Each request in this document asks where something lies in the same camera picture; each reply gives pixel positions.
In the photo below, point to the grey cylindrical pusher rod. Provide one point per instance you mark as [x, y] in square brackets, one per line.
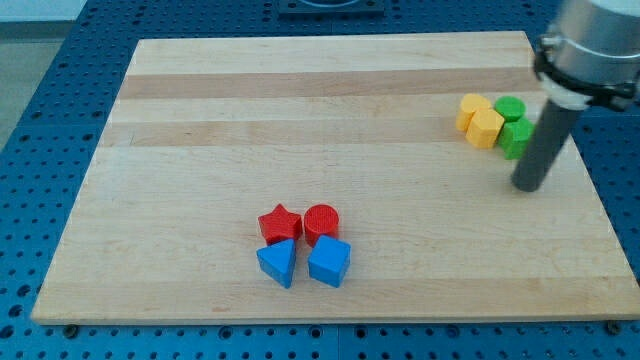
[552, 130]

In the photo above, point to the green star block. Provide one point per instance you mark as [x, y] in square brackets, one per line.
[514, 137]

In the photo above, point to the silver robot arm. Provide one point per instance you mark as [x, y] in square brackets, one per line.
[588, 56]

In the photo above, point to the red star block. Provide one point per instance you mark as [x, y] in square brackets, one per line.
[279, 225]

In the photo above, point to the green cylinder block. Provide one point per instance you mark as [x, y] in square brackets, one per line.
[510, 108]

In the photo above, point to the yellow hexagon block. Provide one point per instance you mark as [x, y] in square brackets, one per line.
[484, 128]

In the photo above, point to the yellow rounded block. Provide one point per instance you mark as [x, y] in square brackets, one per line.
[468, 106]

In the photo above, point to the red cylinder block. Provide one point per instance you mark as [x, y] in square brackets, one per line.
[320, 220]

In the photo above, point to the blue cube block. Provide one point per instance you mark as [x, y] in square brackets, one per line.
[329, 261]

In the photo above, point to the blue triangle block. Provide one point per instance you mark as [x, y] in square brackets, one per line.
[278, 261]

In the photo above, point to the wooden board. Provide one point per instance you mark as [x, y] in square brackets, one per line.
[206, 135]

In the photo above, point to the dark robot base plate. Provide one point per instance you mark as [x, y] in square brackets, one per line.
[330, 7]

